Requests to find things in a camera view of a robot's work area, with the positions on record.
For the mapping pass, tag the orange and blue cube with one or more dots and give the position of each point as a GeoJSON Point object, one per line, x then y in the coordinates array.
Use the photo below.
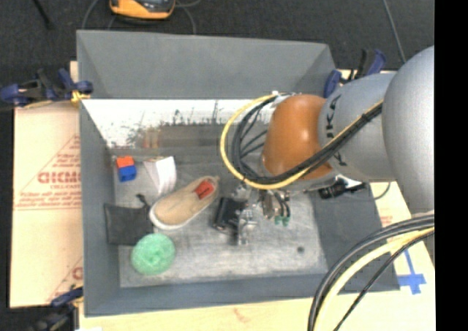
{"type": "Point", "coordinates": [126, 169]}

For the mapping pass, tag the beige slip-on shoe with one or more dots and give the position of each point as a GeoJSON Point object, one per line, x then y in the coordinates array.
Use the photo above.
{"type": "Point", "coordinates": [179, 205]}

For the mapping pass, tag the black cylinder on white bracket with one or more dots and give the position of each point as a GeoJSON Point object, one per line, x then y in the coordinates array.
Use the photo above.
{"type": "Point", "coordinates": [334, 189]}

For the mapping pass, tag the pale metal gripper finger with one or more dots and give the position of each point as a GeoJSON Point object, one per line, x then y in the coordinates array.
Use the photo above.
{"type": "Point", "coordinates": [252, 225]}
{"type": "Point", "coordinates": [241, 234]}

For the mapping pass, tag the black rectangular box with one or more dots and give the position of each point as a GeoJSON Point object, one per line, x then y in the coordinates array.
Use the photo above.
{"type": "Point", "coordinates": [226, 212]}

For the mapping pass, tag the white folded paper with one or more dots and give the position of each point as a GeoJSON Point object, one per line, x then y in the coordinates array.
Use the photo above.
{"type": "Point", "coordinates": [162, 174]}

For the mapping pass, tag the grey metal bin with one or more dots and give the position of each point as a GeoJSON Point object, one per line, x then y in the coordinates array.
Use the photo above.
{"type": "Point", "coordinates": [219, 260]}

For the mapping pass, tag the brown cardboard board red print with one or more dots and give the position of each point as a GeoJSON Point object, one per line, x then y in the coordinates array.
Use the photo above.
{"type": "Point", "coordinates": [44, 227]}

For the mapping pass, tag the black cloth pouch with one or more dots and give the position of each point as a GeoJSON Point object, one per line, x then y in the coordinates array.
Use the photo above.
{"type": "Point", "coordinates": [124, 225]}

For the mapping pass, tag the green mesh sponge ball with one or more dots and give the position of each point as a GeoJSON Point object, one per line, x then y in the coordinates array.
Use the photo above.
{"type": "Point", "coordinates": [153, 253]}

